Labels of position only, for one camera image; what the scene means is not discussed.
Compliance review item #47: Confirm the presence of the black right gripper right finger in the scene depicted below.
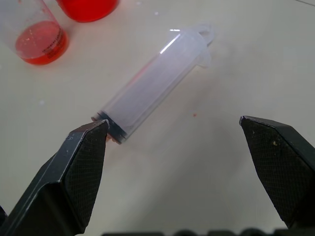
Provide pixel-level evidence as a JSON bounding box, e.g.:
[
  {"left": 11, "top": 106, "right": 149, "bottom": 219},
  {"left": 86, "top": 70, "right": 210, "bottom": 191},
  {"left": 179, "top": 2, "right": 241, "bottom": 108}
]
[{"left": 239, "top": 115, "right": 315, "bottom": 229}]

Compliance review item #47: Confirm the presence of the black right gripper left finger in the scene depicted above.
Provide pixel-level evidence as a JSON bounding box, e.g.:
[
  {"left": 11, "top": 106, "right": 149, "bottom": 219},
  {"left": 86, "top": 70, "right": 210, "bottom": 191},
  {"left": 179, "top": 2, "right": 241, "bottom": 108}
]
[{"left": 0, "top": 119, "right": 110, "bottom": 236}]

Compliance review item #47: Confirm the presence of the clear plastic syringe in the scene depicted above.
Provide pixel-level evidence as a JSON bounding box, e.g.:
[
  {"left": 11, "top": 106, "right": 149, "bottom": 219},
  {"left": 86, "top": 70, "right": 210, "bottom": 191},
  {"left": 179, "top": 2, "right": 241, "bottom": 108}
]
[{"left": 91, "top": 22, "right": 217, "bottom": 145}]

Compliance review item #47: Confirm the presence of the beaker with red liquid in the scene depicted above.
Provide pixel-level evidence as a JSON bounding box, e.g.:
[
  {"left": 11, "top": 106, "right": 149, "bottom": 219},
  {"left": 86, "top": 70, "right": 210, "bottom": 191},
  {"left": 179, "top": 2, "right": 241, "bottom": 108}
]
[{"left": 0, "top": 0, "right": 69, "bottom": 66}]

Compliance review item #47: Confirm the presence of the red liquid container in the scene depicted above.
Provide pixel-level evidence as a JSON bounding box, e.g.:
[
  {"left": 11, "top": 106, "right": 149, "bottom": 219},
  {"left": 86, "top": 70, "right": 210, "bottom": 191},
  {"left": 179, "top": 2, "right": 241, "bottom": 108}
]
[{"left": 56, "top": 0, "right": 120, "bottom": 23}]

